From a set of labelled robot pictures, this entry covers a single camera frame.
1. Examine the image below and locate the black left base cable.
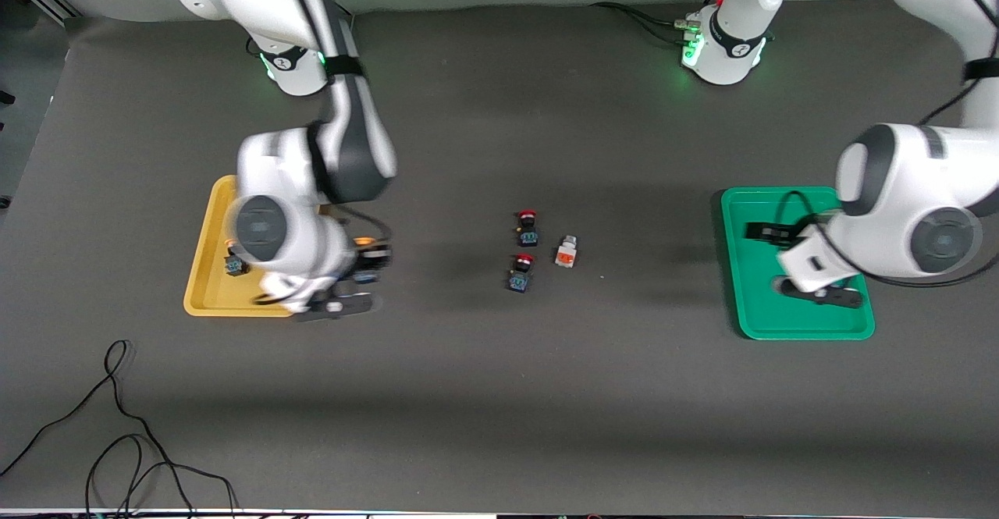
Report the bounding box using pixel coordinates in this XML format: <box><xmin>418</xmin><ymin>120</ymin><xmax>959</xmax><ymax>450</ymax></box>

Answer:
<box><xmin>589</xmin><ymin>2</ymin><xmax>699</xmax><ymax>45</ymax></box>

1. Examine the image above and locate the green plastic tray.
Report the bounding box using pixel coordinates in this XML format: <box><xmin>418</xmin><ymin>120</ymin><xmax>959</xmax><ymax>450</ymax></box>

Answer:
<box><xmin>720</xmin><ymin>186</ymin><xmax>876</xmax><ymax>341</ymax></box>

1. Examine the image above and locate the black loose cable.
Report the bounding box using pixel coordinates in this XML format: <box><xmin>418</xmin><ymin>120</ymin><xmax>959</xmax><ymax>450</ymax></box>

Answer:
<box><xmin>84</xmin><ymin>433</ymin><xmax>239</xmax><ymax>519</ymax></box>
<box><xmin>0</xmin><ymin>339</ymin><xmax>196</xmax><ymax>519</ymax></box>

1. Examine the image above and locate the yellow plastic tray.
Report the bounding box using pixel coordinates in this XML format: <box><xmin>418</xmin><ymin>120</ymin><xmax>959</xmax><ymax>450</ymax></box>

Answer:
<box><xmin>183</xmin><ymin>176</ymin><xmax>297</xmax><ymax>318</ymax></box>

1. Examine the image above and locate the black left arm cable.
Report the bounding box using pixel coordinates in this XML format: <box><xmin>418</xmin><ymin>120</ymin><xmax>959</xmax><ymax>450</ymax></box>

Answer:
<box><xmin>777</xmin><ymin>0</ymin><xmax>999</xmax><ymax>290</ymax></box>

